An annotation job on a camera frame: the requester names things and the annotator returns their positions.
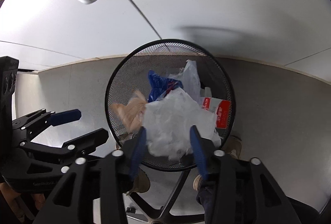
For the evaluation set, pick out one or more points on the printed clear plastic bag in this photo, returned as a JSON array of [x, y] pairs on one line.
[[175, 120]]

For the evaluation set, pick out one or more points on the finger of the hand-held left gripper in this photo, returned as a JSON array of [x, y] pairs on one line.
[[67, 115], [88, 140]]

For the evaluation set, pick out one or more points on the large clear plastic bag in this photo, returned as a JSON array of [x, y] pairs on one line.
[[191, 79]]

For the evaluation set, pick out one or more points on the white red toothpaste box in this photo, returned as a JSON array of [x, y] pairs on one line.
[[219, 112]]

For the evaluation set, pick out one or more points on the person's left shoe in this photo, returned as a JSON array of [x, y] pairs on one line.
[[142, 182]]

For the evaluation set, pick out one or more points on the blue plastic bag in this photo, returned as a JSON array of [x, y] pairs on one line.
[[157, 84]]

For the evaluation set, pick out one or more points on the person's left hand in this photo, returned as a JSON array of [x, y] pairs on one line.
[[10, 200]]

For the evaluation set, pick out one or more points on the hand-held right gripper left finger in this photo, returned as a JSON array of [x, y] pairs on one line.
[[138, 151]]

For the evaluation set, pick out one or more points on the person's shoe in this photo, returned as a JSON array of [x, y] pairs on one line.
[[234, 147], [142, 182]]

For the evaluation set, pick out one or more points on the person's right shoe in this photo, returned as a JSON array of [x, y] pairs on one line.
[[234, 147]]

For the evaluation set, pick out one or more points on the black chair base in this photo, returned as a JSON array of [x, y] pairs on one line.
[[175, 193]]

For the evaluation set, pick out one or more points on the person's right leg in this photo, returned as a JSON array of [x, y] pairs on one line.
[[206, 203]]

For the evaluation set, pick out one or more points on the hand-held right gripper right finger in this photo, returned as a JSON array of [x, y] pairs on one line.
[[199, 154]]

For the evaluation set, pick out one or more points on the beige paper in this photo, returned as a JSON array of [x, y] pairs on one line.
[[129, 112]]

